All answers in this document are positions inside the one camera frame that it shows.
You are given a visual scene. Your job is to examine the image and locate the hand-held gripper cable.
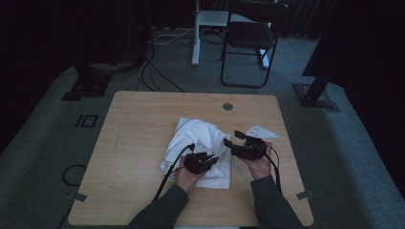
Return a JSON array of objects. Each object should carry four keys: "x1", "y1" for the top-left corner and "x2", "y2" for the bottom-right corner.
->
[
  {"x1": 264, "y1": 144, "x2": 284, "y2": 196},
  {"x1": 151, "y1": 142, "x2": 196, "y2": 203}
]

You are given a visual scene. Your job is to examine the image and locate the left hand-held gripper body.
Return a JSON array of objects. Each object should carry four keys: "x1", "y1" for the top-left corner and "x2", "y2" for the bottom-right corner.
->
[{"x1": 182, "y1": 138, "x2": 213, "y2": 176}]

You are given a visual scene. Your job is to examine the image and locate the black metal stand base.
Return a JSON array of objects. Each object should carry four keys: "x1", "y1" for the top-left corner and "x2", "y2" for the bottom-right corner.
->
[{"x1": 61, "y1": 61, "x2": 113, "y2": 102}]

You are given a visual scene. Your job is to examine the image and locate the dark curtain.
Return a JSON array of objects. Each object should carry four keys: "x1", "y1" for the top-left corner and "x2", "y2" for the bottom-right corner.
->
[{"x1": 276, "y1": 0, "x2": 342, "y2": 40}]

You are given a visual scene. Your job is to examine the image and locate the black slanted metal stand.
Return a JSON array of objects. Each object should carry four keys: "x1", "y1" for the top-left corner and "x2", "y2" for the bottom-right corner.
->
[{"x1": 292, "y1": 74, "x2": 341, "y2": 114}]

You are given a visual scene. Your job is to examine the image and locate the white floor cable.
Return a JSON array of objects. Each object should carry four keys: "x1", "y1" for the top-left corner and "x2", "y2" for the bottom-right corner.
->
[{"x1": 152, "y1": 27, "x2": 196, "y2": 46}]

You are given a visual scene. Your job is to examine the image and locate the white skirt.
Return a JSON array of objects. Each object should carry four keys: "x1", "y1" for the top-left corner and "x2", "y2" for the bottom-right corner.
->
[{"x1": 160, "y1": 116, "x2": 233, "y2": 191}]

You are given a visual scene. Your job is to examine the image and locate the grey tape piece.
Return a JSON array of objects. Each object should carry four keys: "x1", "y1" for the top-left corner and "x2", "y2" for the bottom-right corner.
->
[
  {"x1": 295, "y1": 190, "x2": 315, "y2": 201},
  {"x1": 73, "y1": 191, "x2": 89, "y2": 203}
]

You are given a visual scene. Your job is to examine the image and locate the thin black floor cable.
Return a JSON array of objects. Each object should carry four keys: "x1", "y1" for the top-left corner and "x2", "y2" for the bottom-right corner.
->
[{"x1": 56, "y1": 206, "x2": 75, "y2": 229}]

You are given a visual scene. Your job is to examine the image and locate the left hand-held gripper cable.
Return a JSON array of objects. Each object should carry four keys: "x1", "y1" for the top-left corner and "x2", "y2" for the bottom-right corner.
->
[{"x1": 151, "y1": 142, "x2": 196, "y2": 203}]

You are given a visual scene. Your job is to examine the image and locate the person's right hand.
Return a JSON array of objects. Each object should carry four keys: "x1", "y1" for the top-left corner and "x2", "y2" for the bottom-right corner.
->
[{"x1": 236, "y1": 141, "x2": 275, "y2": 181}]

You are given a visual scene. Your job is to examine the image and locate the long black floor cable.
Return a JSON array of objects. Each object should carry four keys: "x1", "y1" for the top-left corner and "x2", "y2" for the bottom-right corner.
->
[{"x1": 137, "y1": 47, "x2": 185, "y2": 94}]

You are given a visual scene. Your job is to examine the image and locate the dark equipment rack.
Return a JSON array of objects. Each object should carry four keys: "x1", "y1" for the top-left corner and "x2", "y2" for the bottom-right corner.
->
[{"x1": 89, "y1": 0, "x2": 153, "y2": 67}]

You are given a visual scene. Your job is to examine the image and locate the person's left hand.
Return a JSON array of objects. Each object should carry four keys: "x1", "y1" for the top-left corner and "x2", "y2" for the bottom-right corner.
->
[{"x1": 174, "y1": 156, "x2": 208, "y2": 195}]

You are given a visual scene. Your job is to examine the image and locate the white desk frame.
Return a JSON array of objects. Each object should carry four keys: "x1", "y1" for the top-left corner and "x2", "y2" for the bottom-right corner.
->
[{"x1": 191, "y1": 0, "x2": 271, "y2": 70}]

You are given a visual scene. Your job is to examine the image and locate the black folding chair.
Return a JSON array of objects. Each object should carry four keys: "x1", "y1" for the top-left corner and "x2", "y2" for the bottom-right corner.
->
[{"x1": 220, "y1": 0, "x2": 290, "y2": 90}]

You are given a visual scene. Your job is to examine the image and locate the right hand-held gripper cable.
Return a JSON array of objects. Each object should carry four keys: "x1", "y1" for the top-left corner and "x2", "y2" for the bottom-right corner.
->
[{"x1": 264, "y1": 144, "x2": 284, "y2": 196}]

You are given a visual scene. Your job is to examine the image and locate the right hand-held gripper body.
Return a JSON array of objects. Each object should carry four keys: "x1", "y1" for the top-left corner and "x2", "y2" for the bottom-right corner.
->
[{"x1": 231, "y1": 124, "x2": 282, "y2": 162}]

